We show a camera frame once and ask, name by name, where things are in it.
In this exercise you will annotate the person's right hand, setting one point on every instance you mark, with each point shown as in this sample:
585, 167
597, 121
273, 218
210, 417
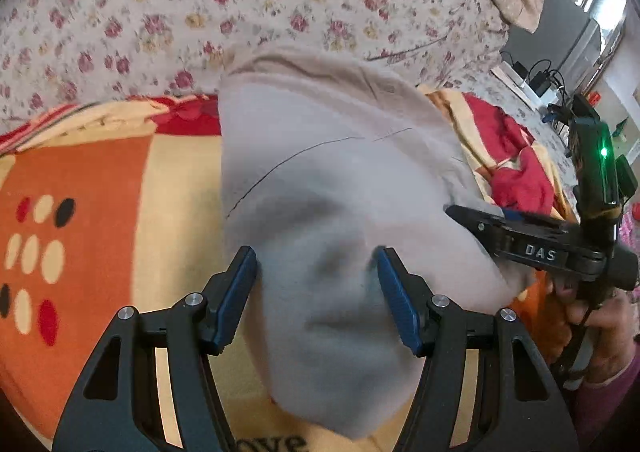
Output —
615, 332

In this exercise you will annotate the large grey garment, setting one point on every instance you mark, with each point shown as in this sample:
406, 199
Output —
325, 182

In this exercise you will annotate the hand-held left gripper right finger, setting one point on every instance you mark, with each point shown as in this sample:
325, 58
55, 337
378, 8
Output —
400, 304

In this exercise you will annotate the floral bedsheet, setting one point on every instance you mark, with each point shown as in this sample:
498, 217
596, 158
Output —
150, 7

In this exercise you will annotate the black power adapter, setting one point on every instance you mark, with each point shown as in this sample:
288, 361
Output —
540, 80

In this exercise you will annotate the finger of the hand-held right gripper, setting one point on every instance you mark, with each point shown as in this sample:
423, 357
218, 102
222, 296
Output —
480, 224

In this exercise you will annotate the dark grey panel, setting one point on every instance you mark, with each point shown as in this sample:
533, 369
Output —
550, 32

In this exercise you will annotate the person's right forearm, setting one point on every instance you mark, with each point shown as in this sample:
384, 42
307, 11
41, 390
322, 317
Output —
610, 402

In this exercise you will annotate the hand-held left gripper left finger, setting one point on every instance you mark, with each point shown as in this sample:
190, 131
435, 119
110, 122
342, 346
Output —
235, 302

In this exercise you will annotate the orange red printed blanket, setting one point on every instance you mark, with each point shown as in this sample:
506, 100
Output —
100, 172

